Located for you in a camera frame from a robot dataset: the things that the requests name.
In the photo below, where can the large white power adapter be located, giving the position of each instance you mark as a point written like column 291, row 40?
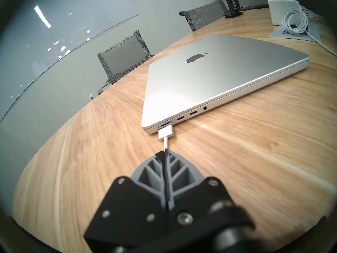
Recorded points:
column 275, row 12

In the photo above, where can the grey table power outlet box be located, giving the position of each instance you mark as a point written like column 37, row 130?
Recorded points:
column 279, row 33

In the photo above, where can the black keyboard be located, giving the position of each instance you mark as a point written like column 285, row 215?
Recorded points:
column 255, row 6

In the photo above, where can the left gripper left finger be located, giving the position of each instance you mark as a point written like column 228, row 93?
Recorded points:
column 131, row 202

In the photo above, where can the silver MacBook laptop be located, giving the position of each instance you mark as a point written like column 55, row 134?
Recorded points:
column 210, row 78

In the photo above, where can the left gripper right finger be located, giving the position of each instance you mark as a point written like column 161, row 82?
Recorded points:
column 200, row 202

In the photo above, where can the black controller charging dock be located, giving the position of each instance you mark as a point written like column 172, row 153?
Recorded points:
column 233, row 6

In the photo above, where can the grey mesh chair without arms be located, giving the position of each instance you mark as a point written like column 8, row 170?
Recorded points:
column 205, row 15

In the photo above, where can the grey mesh armchair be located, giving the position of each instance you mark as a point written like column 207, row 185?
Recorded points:
column 123, row 57

